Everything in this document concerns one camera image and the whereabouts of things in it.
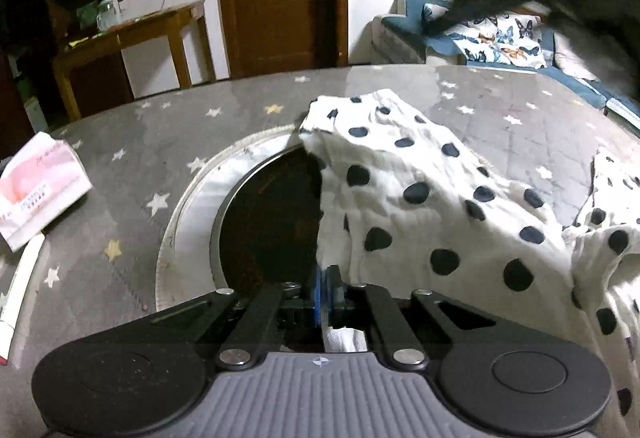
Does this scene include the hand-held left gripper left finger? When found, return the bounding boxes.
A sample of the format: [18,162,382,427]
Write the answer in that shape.
[148,267,326,368]

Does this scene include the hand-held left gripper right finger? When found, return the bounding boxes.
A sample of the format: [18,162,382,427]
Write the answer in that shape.
[325,267,497,369]

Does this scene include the white polka dot garment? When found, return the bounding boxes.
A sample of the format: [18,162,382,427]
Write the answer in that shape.
[298,89,640,438]

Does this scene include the round metal-rimmed cooktop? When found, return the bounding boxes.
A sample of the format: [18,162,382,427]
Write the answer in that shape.
[156,128,326,314]

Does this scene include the grey star-print table cover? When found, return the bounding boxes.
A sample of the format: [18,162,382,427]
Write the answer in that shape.
[0,63,640,389]

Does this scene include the blue sofa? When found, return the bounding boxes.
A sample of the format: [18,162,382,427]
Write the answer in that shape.
[372,0,640,136]

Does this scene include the pink tissue packet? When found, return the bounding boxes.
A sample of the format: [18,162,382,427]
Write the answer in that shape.
[0,132,94,252]

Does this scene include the butterfly print pillow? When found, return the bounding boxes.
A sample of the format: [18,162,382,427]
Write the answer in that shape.
[421,3,549,70]

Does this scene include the wooden side table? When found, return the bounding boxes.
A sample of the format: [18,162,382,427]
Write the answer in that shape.
[52,0,217,120]

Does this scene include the beige pillow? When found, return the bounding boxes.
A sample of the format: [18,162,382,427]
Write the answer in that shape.
[552,26,603,82]

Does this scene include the glass jar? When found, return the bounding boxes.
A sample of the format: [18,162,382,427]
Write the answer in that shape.
[95,0,119,32]

